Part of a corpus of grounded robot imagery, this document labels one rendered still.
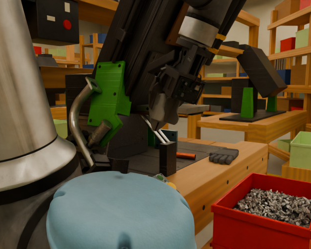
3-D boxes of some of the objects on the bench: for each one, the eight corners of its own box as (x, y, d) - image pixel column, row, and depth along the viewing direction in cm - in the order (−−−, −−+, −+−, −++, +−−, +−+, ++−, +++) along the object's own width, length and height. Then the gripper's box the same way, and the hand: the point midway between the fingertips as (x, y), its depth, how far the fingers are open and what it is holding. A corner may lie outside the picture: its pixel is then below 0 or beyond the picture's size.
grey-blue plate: (178, 169, 103) (178, 130, 101) (175, 170, 101) (175, 131, 99) (156, 165, 108) (156, 128, 106) (153, 166, 107) (153, 128, 105)
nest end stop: (101, 177, 88) (111, 166, 86) (86, 177, 83) (96, 166, 82) (99, 174, 88) (109, 163, 87) (84, 173, 84) (95, 162, 82)
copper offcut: (173, 157, 119) (173, 152, 119) (174, 156, 121) (175, 151, 121) (194, 160, 115) (194, 154, 115) (196, 158, 117) (196, 153, 117)
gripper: (187, 40, 54) (147, 139, 60) (223, 55, 58) (182, 146, 64) (168, 33, 61) (134, 122, 67) (202, 47, 65) (167, 130, 71)
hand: (155, 124), depth 68 cm, fingers closed
